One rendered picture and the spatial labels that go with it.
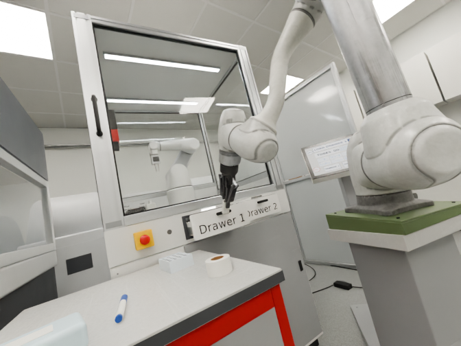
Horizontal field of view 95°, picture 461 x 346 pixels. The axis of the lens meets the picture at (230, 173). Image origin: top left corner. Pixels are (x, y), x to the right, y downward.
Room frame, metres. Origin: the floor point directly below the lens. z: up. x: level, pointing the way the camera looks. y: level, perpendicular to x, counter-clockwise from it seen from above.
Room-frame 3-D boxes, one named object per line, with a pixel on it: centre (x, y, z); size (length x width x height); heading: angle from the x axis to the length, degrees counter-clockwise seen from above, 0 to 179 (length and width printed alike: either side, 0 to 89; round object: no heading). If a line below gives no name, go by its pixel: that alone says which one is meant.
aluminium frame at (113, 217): (1.53, 0.36, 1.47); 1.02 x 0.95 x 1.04; 121
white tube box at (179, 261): (0.80, 0.27, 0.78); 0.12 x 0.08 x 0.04; 37
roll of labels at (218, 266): (0.62, 0.09, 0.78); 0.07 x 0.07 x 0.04
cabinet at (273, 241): (1.54, 0.35, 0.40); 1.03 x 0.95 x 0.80; 121
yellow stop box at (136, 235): (0.92, 0.42, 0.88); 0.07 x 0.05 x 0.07; 121
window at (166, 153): (1.14, 0.13, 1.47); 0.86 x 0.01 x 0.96; 121
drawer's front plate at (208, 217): (1.00, 0.09, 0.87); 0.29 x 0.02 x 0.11; 121
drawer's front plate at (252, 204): (1.26, -0.12, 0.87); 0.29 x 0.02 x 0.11; 121
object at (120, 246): (1.53, 0.36, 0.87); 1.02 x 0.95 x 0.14; 121
